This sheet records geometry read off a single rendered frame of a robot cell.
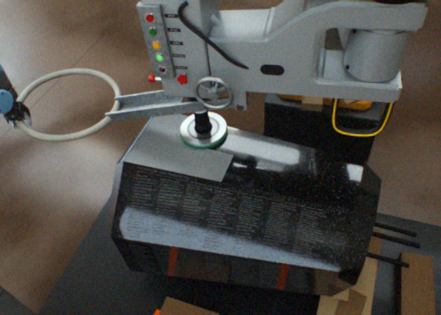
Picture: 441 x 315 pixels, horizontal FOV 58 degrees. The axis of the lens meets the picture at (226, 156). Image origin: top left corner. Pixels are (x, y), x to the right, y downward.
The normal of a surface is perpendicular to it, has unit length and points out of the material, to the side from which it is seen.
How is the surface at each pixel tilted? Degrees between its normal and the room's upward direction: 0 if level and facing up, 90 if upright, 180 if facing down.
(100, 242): 0
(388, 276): 0
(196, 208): 45
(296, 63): 90
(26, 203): 0
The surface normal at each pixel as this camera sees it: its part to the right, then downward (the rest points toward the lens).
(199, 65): -0.21, 0.75
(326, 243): -0.27, 0.06
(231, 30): -0.15, -0.66
